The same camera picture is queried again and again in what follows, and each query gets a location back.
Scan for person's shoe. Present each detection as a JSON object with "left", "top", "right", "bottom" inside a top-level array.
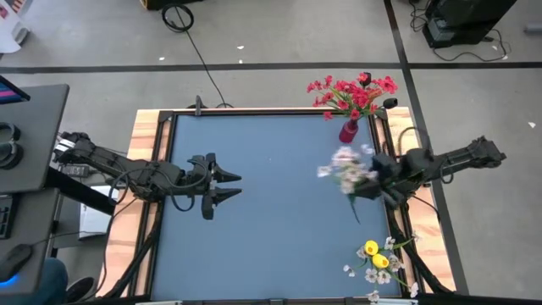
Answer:
[{"left": 65, "top": 277, "right": 98, "bottom": 304}]

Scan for black headphones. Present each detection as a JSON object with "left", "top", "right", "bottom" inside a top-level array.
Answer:
[{"left": 0, "top": 121, "right": 25, "bottom": 171}]

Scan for black computer mouse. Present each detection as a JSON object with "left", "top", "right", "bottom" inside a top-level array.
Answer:
[{"left": 0, "top": 243, "right": 34, "bottom": 284}]

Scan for blue table mat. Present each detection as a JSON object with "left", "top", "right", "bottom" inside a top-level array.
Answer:
[{"left": 151, "top": 113, "right": 402, "bottom": 301}]

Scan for black floor tape line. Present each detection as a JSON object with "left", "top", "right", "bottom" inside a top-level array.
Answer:
[
  {"left": 0, "top": 61, "right": 542, "bottom": 75},
  {"left": 383, "top": 0, "right": 470, "bottom": 294}
]

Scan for black side desk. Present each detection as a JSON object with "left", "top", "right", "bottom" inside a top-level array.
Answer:
[{"left": 0, "top": 83, "right": 71, "bottom": 297}]

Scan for black table frame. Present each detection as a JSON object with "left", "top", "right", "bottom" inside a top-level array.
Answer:
[{"left": 126, "top": 106, "right": 458, "bottom": 305}]

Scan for white artificial flower bunch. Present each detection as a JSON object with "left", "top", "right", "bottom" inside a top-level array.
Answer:
[
  {"left": 341, "top": 230, "right": 421, "bottom": 304},
  {"left": 316, "top": 145, "right": 379, "bottom": 225}
]

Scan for red artificial flower bunch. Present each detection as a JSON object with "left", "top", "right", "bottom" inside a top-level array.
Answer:
[{"left": 306, "top": 71, "right": 400, "bottom": 128}]

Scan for person's leg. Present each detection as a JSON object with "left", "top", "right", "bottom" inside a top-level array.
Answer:
[{"left": 20, "top": 258, "right": 69, "bottom": 305}]

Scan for black keyboard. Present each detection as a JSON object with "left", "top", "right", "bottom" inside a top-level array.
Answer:
[{"left": 0, "top": 194, "right": 17, "bottom": 241}]

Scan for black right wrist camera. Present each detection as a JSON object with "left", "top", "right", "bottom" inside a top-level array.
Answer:
[{"left": 371, "top": 152, "right": 400, "bottom": 179}]

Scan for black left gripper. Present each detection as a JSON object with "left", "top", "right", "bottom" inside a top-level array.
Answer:
[{"left": 180, "top": 152, "right": 244, "bottom": 221}]

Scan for black floor cable with coil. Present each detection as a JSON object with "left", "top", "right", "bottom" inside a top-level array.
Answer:
[{"left": 160, "top": 3, "right": 235, "bottom": 109}]

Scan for lit computer screen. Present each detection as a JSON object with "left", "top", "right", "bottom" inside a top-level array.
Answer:
[{"left": 0, "top": 75, "right": 31, "bottom": 106}]

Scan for black equipment case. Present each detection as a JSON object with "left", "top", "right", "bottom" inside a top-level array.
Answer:
[{"left": 422, "top": 0, "right": 518, "bottom": 49}]

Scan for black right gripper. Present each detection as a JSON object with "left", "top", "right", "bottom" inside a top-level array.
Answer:
[{"left": 353, "top": 166, "right": 418, "bottom": 209}]

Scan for black cable conduit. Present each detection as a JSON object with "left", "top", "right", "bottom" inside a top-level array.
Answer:
[
  {"left": 103, "top": 198, "right": 164, "bottom": 300},
  {"left": 387, "top": 198, "right": 452, "bottom": 296}
]

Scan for white board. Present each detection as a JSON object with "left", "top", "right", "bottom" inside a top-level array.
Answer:
[{"left": 0, "top": 0, "right": 31, "bottom": 55}]

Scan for red ribbed glass vase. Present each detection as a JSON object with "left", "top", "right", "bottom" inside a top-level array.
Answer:
[{"left": 338, "top": 119, "right": 360, "bottom": 145}]

